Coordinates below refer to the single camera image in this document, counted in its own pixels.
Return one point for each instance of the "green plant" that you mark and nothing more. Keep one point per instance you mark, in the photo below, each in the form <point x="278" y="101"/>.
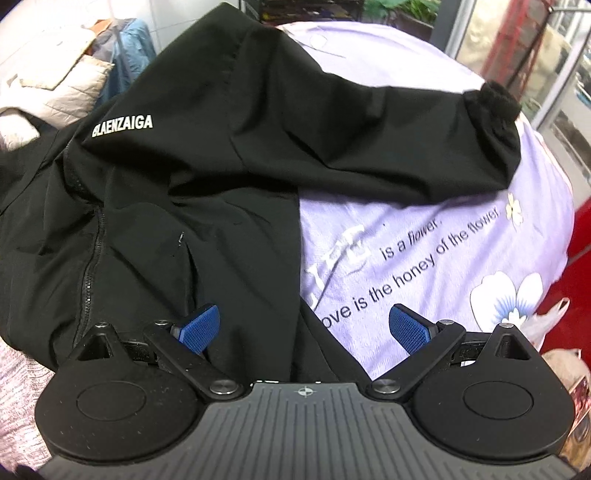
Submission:
<point x="406" y="8"/>

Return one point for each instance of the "pale fluffy cloth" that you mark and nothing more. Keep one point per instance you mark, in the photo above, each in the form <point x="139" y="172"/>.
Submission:
<point x="14" y="131"/>

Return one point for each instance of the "glass door with metal frame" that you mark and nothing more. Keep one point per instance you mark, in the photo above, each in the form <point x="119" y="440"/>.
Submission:
<point x="549" y="69"/>

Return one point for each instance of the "black jacket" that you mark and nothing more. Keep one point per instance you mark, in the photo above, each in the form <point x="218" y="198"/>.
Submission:
<point x="194" y="175"/>

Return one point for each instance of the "grey knitted cloth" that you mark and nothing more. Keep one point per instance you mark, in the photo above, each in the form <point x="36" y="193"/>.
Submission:
<point x="21" y="374"/>

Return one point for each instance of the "beige quilted jacket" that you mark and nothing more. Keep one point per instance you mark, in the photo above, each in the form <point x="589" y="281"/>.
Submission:
<point x="60" y="78"/>

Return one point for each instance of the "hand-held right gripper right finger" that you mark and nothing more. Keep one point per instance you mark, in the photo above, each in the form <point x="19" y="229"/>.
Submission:
<point x="408" y="330"/>

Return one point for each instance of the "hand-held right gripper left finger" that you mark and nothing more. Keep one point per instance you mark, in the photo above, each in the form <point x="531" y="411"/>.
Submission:
<point x="199" y="325"/>

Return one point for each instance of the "white cloth on table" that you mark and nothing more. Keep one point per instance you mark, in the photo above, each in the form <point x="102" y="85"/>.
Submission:
<point x="415" y="221"/>

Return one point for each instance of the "white plastic bag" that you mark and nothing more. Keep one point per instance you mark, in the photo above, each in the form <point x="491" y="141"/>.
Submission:
<point x="547" y="321"/>

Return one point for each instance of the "black metal rack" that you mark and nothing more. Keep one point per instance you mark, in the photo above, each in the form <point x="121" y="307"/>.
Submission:
<point x="304" y="10"/>

